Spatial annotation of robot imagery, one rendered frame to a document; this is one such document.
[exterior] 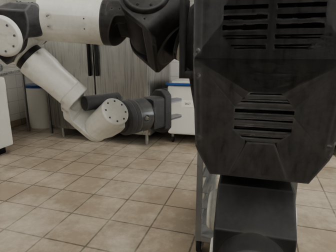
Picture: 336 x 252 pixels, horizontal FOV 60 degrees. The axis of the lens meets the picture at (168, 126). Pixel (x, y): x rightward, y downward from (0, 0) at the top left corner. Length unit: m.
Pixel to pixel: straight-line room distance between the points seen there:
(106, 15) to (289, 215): 0.48
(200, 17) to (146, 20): 0.14
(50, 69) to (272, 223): 0.52
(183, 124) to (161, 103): 2.86
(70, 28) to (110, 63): 2.99
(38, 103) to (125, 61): 1.78
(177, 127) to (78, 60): 1.47
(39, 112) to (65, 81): 4.13
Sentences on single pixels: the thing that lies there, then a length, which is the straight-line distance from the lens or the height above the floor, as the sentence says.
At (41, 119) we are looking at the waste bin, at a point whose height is 0.14.
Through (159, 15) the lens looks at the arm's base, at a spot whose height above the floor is 1.17.
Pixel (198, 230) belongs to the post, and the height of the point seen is 0.19.
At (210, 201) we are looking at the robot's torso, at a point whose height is 0.80.
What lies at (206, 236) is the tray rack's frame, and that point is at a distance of 1.69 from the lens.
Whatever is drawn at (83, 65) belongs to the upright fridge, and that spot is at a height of 0.98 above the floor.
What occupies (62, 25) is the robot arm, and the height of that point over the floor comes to 1.16.
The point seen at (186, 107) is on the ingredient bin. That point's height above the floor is 0.47.
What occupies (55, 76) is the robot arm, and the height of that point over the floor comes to 1.06.
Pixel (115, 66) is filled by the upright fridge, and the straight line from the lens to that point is 3.57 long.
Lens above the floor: 1.10
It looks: 14 degrees down
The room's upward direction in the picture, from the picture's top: straight up
